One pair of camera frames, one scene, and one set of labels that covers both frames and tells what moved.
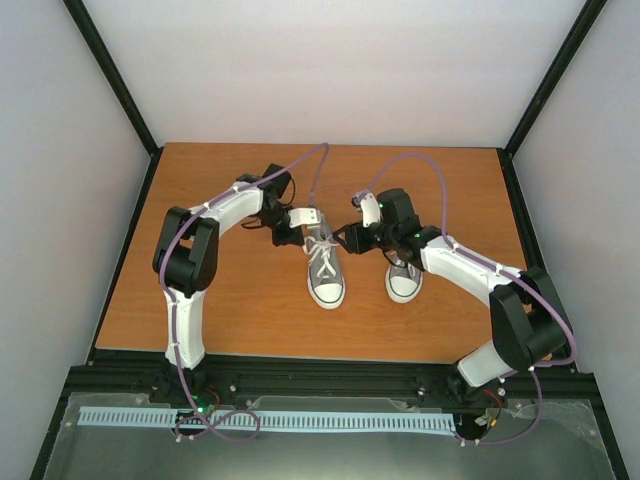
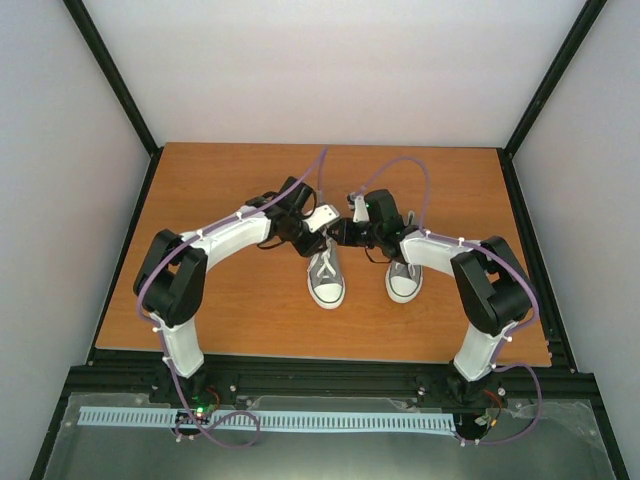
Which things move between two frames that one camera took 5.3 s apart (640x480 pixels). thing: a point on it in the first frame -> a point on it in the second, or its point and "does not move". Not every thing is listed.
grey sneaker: x=325 y=279 does not move
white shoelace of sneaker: x=311 y=245 does not move
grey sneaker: x=403 y=282 does not move
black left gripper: x=295 y=237 -> x=310 y=249
